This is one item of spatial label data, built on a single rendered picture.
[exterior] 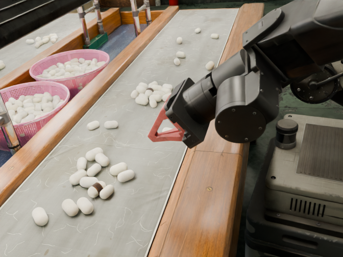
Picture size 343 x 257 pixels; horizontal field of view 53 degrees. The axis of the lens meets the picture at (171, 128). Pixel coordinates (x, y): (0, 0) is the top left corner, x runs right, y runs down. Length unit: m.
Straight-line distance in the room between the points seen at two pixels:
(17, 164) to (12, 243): 0.19
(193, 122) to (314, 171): 0.70
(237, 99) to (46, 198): 0.44
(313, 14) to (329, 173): 0.79
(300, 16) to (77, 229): 0.46
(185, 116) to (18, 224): 0.36
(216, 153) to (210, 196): 0.12
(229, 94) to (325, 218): 0.78
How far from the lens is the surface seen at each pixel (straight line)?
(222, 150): 0.69
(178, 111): 0.47
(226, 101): 0.39
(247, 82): 0.41
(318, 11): 0.39
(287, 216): 1.13
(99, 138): 0.82
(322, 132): 1.31
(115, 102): 0.97
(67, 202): 0.64
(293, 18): 0.41
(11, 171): 0.76
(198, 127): 0.48
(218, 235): 0.53
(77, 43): 1.56
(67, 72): 1.23
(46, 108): 1.01
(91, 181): 0.67
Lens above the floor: 1.17
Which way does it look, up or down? 32 degrees down
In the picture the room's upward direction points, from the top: 6 degrees counter-clockwise
